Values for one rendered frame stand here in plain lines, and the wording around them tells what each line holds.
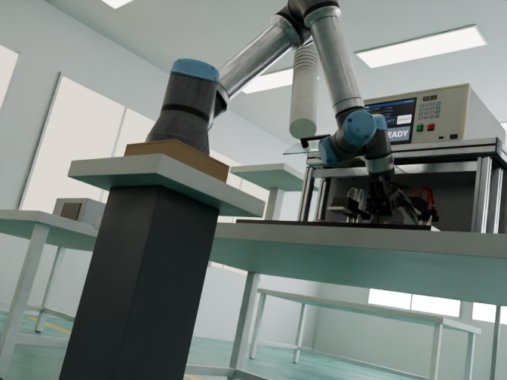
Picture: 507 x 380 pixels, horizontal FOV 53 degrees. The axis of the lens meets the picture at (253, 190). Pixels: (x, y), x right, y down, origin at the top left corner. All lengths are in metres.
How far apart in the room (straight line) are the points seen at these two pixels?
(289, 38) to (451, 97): 0.60
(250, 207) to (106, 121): 5.30
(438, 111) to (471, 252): 0.72
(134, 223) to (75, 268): 5.09
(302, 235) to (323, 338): 7.99
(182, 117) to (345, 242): 0.50
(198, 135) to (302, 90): 2.04
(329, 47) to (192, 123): 0.39
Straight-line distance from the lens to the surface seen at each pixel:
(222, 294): 7.57
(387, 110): 1.85
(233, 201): 1.08
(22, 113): 5.92
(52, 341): 2.63
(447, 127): 1.72
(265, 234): 1.45
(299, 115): 2.95
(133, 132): 6.54
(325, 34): 1.31
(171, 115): 1.15
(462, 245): 1.16
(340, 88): 1.26
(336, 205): 1.71
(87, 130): 6.22
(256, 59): 1.39
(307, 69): 3.26
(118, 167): 1.04
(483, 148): 1.62
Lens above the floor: 0.50
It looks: 13 degrees up
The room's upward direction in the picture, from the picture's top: 11 degrees clockwise
